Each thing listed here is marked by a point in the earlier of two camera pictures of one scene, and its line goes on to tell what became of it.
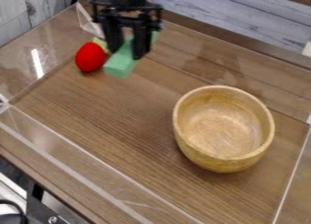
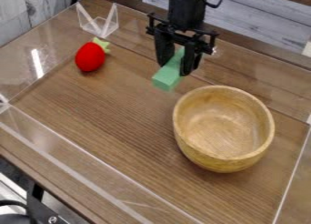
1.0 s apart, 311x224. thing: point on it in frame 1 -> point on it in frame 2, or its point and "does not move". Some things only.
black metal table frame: [38, 213] does not move
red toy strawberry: [89, 56] does not move
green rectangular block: [121, 62] -> [168, 75]
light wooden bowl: [222, 127] does not move
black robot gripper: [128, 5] -> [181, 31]
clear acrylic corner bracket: [86, 23] does not move
